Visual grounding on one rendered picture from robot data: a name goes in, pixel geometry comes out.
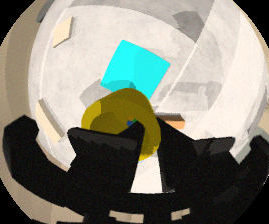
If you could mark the tan flat bar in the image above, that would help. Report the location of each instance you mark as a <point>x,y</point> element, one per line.
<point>174,121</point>

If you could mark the cream flat square tile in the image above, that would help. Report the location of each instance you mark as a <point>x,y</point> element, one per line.
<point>62,32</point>

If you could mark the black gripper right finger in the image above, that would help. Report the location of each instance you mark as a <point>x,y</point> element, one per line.
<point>178,154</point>

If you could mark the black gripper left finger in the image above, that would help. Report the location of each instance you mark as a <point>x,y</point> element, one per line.
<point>124,148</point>

